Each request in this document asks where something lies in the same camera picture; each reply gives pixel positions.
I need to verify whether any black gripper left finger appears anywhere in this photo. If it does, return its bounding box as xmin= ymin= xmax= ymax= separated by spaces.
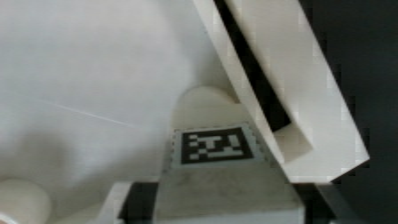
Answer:
xmin=86 ymin=180 xmax=157 ymax=224

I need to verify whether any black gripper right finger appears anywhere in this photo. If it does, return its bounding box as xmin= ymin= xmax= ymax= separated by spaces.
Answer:
xmin=292 ymin=183 xmax=354 ymax=224

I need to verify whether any white table leg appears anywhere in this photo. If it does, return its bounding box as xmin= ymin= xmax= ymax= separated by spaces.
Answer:
xmin=154 ymin=86 xmax=305 ymax=224

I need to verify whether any white square tabletop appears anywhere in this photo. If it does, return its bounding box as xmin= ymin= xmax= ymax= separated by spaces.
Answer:
xmin=0 ymin=0 xmax=298 ymax=224

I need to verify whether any white U-shaped obstacle fence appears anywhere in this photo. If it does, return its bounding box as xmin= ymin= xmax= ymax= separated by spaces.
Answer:
xmin=223 ymin=0 xmax=372 ymax=184

